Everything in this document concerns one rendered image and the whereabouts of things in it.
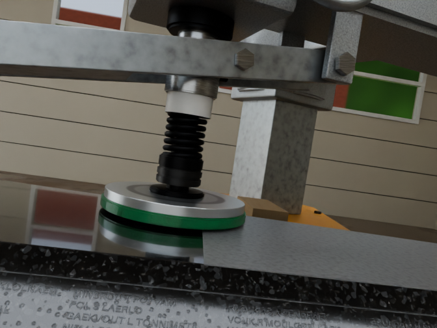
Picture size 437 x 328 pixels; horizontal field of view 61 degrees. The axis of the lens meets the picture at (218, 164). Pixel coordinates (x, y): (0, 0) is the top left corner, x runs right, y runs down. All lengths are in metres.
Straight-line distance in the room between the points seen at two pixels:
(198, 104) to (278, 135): 0.71
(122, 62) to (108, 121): 6.23
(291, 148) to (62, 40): 0.92
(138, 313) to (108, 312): 0.03
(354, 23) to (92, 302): 0.51
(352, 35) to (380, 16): 0.06
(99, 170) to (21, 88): 1.86
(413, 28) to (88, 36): 0.49
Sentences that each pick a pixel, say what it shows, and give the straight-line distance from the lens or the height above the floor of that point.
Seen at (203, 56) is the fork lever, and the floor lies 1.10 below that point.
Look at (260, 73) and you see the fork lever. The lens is 0.56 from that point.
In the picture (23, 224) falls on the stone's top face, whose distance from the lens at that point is 0.46.
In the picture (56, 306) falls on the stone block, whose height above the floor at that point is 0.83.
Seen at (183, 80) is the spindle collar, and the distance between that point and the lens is 0.54.
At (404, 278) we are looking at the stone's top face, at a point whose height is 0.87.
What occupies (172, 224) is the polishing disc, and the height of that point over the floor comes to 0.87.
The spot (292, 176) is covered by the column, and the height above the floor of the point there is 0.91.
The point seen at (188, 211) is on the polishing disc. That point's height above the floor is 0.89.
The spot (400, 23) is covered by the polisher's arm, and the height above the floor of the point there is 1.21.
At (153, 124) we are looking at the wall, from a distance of 6.62.
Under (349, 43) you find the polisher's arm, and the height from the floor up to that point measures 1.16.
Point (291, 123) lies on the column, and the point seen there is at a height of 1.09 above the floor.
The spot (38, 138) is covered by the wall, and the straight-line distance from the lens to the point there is 7.05.
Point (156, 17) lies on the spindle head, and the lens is 0.65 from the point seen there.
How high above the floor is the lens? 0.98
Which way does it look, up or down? 3 degrees down
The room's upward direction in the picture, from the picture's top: 8 degrees clockwise
